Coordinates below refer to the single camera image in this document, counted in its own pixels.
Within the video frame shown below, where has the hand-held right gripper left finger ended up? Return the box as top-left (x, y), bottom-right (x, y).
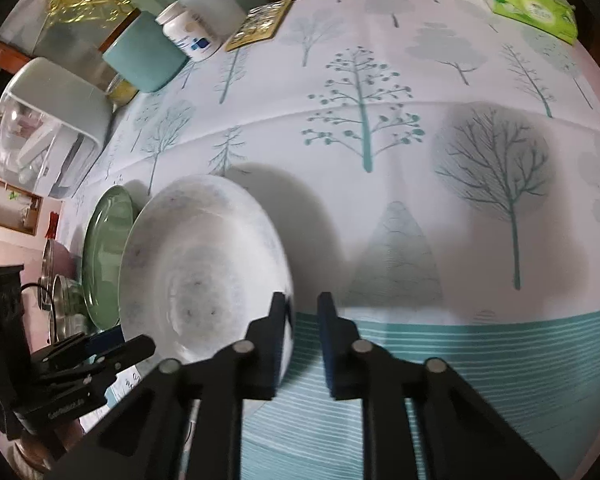
top-left (45, 291), bottom-right (293, 480)

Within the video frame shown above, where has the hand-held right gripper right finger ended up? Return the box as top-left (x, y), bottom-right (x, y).
top-left (316, 291), bottom-right (563, 480)

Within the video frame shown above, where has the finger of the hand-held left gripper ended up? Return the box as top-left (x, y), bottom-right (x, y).
top-left (32, 326), bottom-right (124, 368)
top-left (40, 336), bottom-right (157, 387)

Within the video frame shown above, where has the medium steel bowl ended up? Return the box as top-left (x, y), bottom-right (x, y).
top-left (50, 275), bottom-right (90, 347)

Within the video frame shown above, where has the green plate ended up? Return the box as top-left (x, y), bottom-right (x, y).
top-left (81, 185), bottom-right (142, 335)

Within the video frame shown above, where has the large steel bowl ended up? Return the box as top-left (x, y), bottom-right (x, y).
top-left (40, 239), bottom-right (78, 311)

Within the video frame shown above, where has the person's left forearm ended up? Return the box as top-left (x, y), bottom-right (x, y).
top-left (7, 410), bottom-right (83, 477)

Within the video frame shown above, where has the tree print tablecloth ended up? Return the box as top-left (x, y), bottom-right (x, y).
top-left (55, 0), bottom-right (600, 480)

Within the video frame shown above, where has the white storage box clear lid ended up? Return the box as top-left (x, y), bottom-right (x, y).
top-left (0, 57), bottom-right (115, 200)

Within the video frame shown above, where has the glass bowl with yellow contents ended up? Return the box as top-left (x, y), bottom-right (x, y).
top-left (105, 75), bottom-right (138, 108)

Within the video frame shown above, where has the teal canister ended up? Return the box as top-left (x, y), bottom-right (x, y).
top-left (102, 10), bottom-right (190, 93)

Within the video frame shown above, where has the white pill bottle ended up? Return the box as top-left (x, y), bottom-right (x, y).
top-left (155, 1), bottom-right (222, 62)

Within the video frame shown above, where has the gold foil pack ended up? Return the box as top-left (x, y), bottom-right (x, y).
top-left (225, 0), bottom-right (293, 52)

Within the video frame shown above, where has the green tissue packet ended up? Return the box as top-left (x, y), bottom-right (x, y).
top-left (490, 0), bottom-right (578, 45)

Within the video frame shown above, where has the wooden wall niche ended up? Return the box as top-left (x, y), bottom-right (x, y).
top-left (0, 174), bottom-right (45, 236)

